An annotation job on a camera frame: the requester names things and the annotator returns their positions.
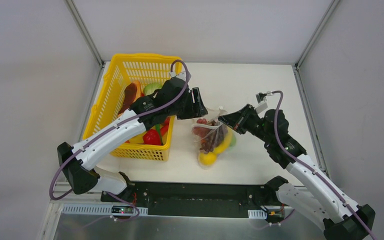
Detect yellow banana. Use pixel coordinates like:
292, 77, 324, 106
212, 130, 234, 155

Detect dark purple grapes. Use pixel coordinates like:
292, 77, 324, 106
199, 120, 228, 153

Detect clear zip top bag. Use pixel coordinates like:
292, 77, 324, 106
191, 106, 237, 169

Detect yellow lemon fruit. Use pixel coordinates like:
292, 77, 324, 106
198, 152, 217, 166

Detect green apple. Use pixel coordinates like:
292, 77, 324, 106
229, 134, 237, 148

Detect light red grapes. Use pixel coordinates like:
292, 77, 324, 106
192, 118, 212, 139

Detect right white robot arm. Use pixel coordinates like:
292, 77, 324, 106
218, 104, 376, 240

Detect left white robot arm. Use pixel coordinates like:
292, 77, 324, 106
57, 77, 208, 203

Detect red chili pepper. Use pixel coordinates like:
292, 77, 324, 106
159, 117, 171, 137

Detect green chili pepper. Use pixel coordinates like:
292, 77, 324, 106
155, 124, 163, 146

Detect green cabbage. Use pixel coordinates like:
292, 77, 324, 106
142, 82, 163, 96

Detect red bell pepper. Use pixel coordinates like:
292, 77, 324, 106
142, 129, 162, 146

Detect papaya slice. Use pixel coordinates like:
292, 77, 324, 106
117, 80, 143, 117

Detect yellow plastic basket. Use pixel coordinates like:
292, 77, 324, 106
83, 53, 183, 161

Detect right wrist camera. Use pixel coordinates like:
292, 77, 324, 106
254, 91, 272, 114

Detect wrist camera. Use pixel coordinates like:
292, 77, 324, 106
169, 68, 189, 82
254, 91, 272, 114

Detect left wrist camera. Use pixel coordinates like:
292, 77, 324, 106
169, 68, 189, 82

